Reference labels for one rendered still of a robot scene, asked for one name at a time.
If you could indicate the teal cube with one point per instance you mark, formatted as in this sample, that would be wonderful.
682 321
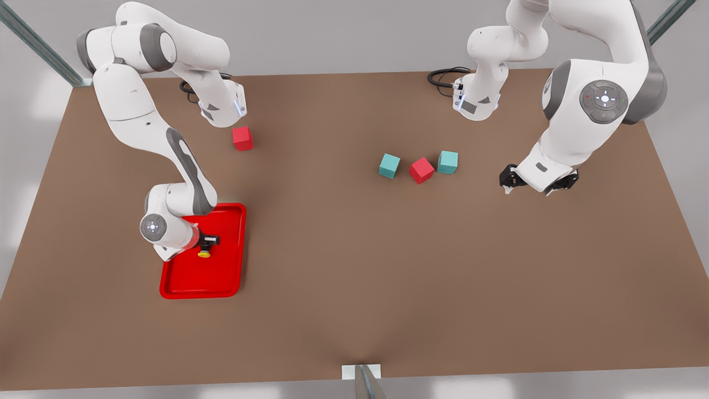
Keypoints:
389 166
447 162

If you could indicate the red plastic tray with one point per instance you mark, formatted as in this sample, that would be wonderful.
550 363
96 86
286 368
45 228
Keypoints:
221 271

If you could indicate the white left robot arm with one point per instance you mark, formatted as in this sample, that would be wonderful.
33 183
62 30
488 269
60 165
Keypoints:
587 111

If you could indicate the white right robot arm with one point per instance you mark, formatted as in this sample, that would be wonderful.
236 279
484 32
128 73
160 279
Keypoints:
130 105

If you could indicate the red cube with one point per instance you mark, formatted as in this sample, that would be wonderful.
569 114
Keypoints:
242 138
421 170

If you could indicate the silver frame post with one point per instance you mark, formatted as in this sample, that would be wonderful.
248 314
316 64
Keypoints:
365 379
670 19
39 44

